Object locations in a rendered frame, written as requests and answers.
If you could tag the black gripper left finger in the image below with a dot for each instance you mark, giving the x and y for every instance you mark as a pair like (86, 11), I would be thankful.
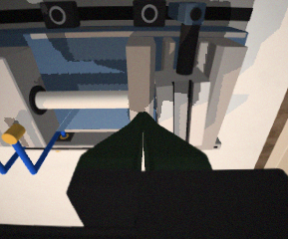
(119, 150)

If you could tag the grey metal block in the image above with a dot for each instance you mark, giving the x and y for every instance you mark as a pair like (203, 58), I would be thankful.
(181, 103)

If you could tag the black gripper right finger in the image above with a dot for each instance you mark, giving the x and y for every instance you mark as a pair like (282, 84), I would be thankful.
(167, 151)

